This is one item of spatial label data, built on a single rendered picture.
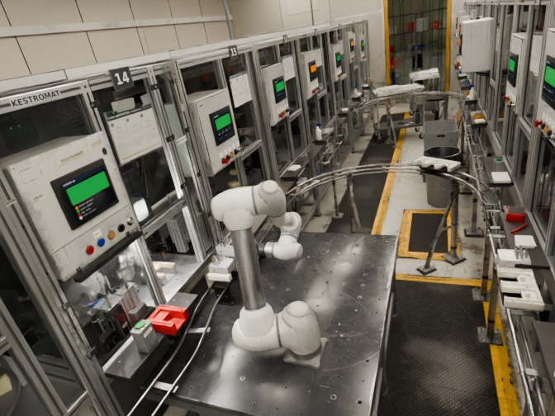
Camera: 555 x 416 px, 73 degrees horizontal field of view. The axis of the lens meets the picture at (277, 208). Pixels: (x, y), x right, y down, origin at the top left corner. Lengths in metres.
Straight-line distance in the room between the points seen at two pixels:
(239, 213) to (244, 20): 9.24
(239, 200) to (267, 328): 0.58
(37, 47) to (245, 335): 5.21
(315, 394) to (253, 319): 0.40
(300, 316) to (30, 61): 5.20
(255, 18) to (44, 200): 9.33
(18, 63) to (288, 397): 5.26
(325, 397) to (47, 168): 1.40
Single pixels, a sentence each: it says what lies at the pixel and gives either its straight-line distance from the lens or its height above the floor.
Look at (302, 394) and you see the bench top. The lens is 1.78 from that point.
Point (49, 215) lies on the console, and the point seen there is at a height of 1.62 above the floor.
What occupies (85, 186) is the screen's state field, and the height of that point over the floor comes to 1.66.
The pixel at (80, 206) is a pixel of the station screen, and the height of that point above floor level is 1.60.
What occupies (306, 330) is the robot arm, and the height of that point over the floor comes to 0.88.
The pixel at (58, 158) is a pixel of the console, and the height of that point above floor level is 1.79.
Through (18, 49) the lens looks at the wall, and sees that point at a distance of 6.09.
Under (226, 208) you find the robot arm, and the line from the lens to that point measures 1.61.
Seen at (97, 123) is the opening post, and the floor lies 1.86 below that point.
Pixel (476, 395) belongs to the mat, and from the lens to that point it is 2.68.
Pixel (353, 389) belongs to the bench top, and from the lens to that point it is 1.78.
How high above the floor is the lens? 2.08
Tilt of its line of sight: 25 degrees down
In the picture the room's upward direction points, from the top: 10 degrees counter-clockwise
